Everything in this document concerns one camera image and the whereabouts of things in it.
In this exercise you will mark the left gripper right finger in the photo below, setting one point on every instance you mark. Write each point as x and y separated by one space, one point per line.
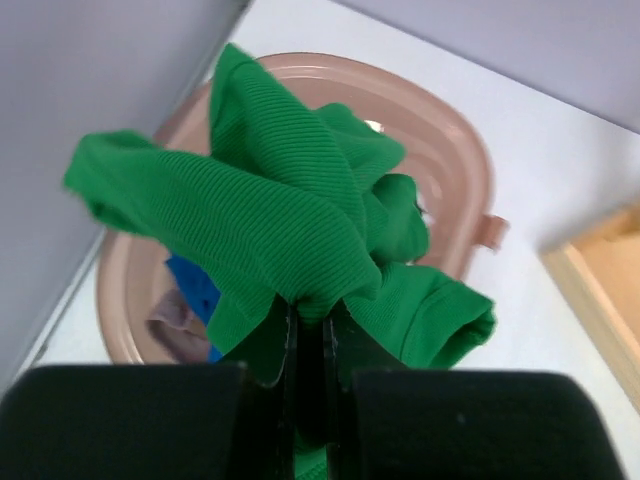
370 405

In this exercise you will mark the green tank top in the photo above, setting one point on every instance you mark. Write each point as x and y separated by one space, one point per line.
276 202

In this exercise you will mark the pink plastic basket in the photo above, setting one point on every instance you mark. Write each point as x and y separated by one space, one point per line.
444 155

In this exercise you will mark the mauve tank top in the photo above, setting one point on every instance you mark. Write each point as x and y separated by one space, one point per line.
173 324

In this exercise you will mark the blue tank top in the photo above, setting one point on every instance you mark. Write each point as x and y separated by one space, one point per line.
202 296

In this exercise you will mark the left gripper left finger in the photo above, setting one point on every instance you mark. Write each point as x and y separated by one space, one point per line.
269 354

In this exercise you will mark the wooden clothes rack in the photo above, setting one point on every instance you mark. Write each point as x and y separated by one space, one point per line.
597 272

